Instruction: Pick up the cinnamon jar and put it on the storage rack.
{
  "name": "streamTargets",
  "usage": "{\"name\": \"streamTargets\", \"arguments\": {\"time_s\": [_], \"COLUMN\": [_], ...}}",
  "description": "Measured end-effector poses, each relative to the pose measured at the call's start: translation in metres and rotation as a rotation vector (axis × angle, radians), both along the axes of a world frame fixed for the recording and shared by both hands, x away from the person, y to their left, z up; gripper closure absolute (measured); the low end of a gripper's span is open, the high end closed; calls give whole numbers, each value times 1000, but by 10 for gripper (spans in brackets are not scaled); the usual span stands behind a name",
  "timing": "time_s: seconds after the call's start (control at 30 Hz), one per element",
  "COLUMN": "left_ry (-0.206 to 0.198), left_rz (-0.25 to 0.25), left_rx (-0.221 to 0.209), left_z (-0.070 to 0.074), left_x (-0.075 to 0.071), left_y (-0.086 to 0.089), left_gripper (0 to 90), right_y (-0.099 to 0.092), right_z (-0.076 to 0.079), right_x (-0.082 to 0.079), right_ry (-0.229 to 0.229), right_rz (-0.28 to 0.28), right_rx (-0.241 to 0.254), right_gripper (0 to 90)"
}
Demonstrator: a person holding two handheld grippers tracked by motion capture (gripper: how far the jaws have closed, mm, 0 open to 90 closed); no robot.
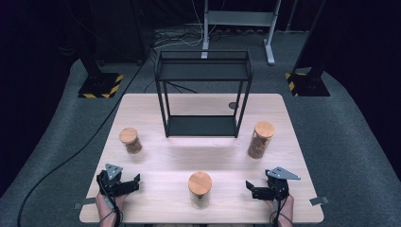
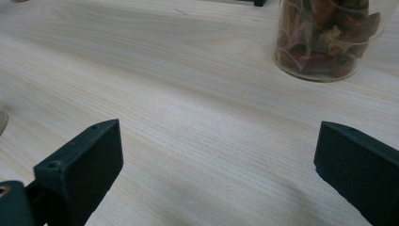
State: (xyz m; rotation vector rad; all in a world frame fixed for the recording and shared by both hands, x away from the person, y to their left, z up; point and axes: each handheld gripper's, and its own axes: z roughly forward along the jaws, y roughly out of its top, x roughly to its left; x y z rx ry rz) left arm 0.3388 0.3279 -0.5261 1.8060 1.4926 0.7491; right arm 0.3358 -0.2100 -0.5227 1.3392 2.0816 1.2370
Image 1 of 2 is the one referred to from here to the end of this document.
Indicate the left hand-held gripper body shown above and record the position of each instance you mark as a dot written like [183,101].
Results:
[112,186]

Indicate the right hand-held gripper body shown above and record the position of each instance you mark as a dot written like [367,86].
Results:
[277,186]

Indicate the small glass jar wooden lid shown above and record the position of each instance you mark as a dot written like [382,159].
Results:
[128,135]

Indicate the medium glass jar wooden lid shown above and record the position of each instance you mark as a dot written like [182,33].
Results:
[200,183]

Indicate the tall glass jar wooden lid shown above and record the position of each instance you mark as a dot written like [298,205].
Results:
[264,129]

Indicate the black metal shelf rack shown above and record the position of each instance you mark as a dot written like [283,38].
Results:
[201,126]

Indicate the person's left hand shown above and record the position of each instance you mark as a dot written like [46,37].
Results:
[108,200]

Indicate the person's right hand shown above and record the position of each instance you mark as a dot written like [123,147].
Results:
[285,201]

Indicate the grey tape tab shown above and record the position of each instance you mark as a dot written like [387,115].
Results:
[84,203]
[319,200]

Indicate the round grey table grommet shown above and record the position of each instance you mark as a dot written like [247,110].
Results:
[232,105]

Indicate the black stand with striped base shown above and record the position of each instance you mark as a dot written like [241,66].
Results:
[99,85]
[310,83]

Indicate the dark cabinet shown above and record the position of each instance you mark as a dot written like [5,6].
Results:
[119,31]

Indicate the grey metal stand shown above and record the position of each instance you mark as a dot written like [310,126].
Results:
[239,18]

